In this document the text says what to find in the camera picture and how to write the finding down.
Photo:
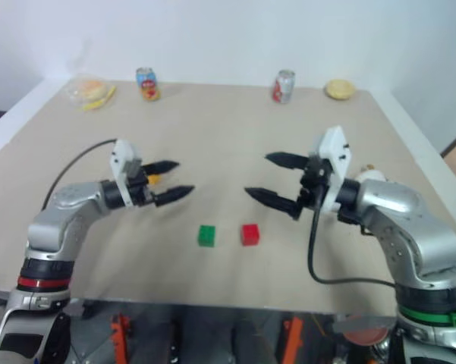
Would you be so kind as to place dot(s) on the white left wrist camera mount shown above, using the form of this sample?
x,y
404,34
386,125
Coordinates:
x,y
122,151

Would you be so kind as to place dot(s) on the beige table cover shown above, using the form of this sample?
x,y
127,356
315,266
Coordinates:
x,y
227,125

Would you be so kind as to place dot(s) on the round yellow toy bread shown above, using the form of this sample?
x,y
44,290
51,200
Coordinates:
x,y
340,89

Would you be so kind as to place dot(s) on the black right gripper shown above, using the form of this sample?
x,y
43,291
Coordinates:
x,y
316,176

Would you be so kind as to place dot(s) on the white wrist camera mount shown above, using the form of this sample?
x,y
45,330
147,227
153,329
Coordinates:
x,y
335,151
122,151

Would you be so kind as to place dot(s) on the orange clamp under table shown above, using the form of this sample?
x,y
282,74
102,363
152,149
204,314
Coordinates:
x,y
294,339
119,337

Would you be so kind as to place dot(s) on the yellow cube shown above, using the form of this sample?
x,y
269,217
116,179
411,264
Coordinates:
x,y
155,179

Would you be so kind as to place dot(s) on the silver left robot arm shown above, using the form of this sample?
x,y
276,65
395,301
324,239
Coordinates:
x,y
60,197

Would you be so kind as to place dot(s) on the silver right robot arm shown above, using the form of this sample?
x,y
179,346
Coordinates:
x,y
413,227

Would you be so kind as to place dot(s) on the red round disc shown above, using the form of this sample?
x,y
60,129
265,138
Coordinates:
x,y
364,336

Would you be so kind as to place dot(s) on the yellow toy fries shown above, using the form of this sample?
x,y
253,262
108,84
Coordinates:
x,y
98,101

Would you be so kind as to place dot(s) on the blue and yellow drink can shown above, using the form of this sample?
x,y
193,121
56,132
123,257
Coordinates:
x,y
148,85

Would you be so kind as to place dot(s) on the red and white drink can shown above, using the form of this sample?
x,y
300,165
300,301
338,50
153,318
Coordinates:
x,y
283,87

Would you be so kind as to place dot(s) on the red cube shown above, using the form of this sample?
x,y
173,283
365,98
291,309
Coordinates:
x,y
250,234

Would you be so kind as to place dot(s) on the green cube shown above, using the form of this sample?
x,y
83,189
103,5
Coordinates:
x,y
206,236

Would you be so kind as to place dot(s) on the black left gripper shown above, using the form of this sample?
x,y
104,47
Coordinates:
x,y
140,191

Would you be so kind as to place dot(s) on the toy burger in clear wrap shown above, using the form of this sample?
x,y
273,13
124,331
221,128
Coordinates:
x,y
91,88

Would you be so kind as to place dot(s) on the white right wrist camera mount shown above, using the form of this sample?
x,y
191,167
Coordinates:
x,y
335,151

